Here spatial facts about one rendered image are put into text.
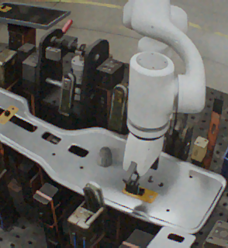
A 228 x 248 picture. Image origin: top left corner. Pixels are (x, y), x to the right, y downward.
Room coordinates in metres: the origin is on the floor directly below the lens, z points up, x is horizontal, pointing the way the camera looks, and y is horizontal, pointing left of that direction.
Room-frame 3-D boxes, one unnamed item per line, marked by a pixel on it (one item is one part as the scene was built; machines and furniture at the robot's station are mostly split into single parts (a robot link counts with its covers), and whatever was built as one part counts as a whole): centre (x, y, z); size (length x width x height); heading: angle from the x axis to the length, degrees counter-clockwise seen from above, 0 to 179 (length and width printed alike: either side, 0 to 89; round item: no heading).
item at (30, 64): (1.21, 0.25, 0.89); 0.13 x 0.11 x 0.38; 151
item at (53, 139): (0.93, 0.16, 0.84); 0.12 x 0.05 x 0.29; 151
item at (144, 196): (0.75, -0.07, 1.01); 0.08 x 0.04 x 0.01; 61
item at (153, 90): (0.75, -0.07, 1.31); 0.09 x 0.08 x 0.13; 88
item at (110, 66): (1.10, 0.02, 0.91); 0.07 x 0.05 x 0.42; 151
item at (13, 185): (1.03, 0.31, 0.84); 0.13 x 0.05 x 0.29; 151
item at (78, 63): (1.15, 0.13, 0.94); 0.18 x 0.13 x 0.49; 61
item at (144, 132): (0.75, -0.07, 1.23); 0.09 x 0.08 x 0.03; 151
